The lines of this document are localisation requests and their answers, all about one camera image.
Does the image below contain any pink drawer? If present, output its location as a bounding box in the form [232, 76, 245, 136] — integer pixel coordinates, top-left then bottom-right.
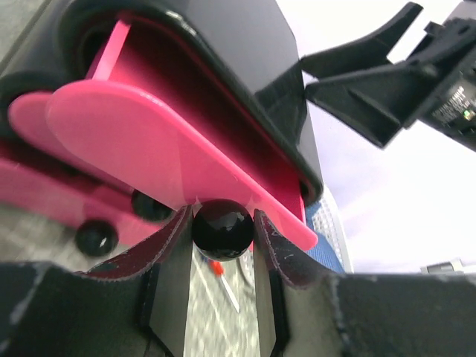
[46, 21, 318, 251]
[7, 91, 173, 224]
[1, 140, 161, 257]

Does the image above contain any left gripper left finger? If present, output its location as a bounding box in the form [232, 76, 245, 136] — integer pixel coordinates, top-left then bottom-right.
[1, 207, 193, 356]

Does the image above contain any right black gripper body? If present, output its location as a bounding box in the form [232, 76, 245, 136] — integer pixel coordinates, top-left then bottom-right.
[409, 1, 475, 151]

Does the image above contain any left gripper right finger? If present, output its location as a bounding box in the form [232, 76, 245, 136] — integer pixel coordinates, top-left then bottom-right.
[254, 210, 475, 356]

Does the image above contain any blue screwdriver near basket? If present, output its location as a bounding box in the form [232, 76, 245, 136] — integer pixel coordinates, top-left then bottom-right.
[199, 250, 240, 313]

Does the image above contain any black drawer cabinet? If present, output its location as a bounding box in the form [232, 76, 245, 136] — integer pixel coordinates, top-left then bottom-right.
[1, 1, 324, 204]

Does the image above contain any white perforated basket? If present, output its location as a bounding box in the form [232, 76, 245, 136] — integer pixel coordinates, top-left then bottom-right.
[314, 187, 354, 273]

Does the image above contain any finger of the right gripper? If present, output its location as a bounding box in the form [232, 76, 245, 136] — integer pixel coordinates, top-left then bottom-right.
[300, 1, 423, 79]
[306, 62, 439, 148]

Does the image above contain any pink middle drawer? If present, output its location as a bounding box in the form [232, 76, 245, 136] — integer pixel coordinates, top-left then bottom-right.
[7, 91, 173, 224]

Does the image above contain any pink top drawer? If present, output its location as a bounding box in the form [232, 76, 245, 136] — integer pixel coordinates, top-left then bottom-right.
[46, 21, 318, 251]

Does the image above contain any pink bottom drawer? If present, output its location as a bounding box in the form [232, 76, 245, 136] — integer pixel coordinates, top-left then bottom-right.
[1, 140, 161, 257]

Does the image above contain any blue checkered cloth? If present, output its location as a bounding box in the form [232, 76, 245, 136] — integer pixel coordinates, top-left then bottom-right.
[306, 202, 344, 273]

